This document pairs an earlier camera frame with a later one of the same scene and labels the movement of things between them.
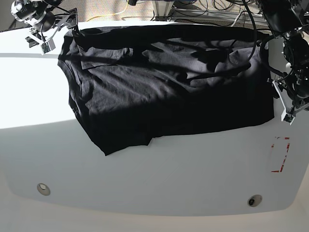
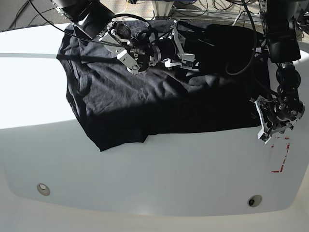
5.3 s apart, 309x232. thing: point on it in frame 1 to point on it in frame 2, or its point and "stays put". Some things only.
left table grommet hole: x=43 y=189 stays put
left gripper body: x=45 y=32 to x=170 y=48
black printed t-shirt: x=128 y=85 stays put
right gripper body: x=290 y=107 to x=269 y=119
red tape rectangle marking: x=287 y=147 stays put
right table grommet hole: x=254 y=200 stays put
